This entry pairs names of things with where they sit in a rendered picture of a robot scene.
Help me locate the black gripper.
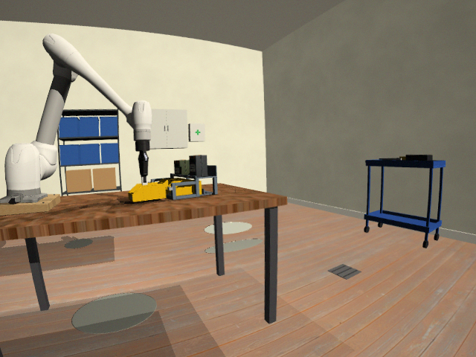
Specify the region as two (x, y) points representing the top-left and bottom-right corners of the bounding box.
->
(135, 141), (150, 185)

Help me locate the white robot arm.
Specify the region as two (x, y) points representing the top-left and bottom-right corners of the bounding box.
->
(0, 33), (152, 203)

